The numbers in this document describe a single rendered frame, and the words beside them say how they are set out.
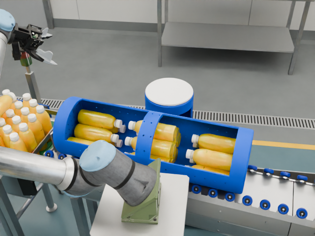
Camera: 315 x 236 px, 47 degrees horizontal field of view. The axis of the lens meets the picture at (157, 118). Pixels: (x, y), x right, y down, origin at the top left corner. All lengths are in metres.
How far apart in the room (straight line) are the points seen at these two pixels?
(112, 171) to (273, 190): 0.85
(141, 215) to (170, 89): 1.00
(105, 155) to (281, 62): 3.69
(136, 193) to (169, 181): 0.25
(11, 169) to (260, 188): 1.09
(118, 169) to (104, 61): 3.41
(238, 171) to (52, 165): 0.72
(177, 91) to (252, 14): 3.02
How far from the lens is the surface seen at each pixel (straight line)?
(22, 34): 1.46
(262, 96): 3.97
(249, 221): 1.71
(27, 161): 1.19
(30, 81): 2.31
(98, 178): 1.21
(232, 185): 1.54
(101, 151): 1.17
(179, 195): 1.39
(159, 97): 2.05
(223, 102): 3.80
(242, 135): 1.53
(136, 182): 1.22
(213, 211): 1.71
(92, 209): 2.38
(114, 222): 1.33
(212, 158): 1.54
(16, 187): 2.02
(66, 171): 1.25
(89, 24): 5.29
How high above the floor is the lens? 2.23
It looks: 39 degrees down
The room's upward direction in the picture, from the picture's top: 1 degrees counter-clockwise
